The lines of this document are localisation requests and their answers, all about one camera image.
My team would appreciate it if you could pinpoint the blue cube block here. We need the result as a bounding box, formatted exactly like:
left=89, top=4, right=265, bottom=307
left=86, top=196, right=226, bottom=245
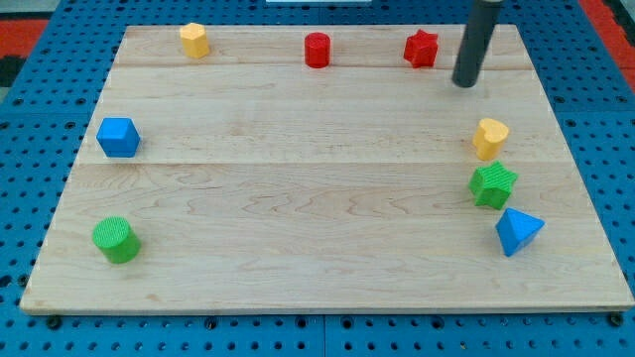
left=96, top=117, right=141, bottom=158

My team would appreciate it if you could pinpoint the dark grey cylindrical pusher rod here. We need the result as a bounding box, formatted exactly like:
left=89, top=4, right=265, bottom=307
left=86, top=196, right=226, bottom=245
left=451, top=0, right=502, bottom=88

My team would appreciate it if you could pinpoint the yellow hexagon block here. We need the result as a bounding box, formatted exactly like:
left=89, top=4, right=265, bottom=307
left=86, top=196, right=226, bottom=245
left=180, top=23, right=210, bottom=59

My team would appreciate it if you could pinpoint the red cylinder block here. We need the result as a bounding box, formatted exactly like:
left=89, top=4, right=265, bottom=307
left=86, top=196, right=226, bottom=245
left=304, top=32, right=330, bottom=68

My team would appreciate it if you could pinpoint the red star block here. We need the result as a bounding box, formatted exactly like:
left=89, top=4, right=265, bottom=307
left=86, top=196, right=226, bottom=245
left=403, top=29, right=439, bottom=68

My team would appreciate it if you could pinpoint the green cylinder block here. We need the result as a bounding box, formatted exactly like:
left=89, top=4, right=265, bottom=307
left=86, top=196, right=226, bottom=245
left=92, top=216, right=141, bottom=264

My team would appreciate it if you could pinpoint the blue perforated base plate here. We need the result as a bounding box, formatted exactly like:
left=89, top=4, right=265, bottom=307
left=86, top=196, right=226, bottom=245
left=1, top=0, right=634, bottom=356

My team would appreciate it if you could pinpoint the yellow heart block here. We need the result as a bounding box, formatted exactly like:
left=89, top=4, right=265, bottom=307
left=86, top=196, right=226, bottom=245
left=472, top=118, right=510, bottom=161

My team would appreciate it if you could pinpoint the light wooden board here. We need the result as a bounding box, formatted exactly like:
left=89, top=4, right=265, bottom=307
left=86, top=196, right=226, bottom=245
left=21, top=25, right=634, bottom=315

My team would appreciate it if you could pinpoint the green star block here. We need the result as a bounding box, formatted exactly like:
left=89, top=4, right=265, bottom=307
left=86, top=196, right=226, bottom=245
left=468, top=161, right=518, bottom=209

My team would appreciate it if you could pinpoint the blue triangle block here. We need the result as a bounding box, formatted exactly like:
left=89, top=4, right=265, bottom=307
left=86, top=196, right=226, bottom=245
left=495, top=207, right=545, bottom=257

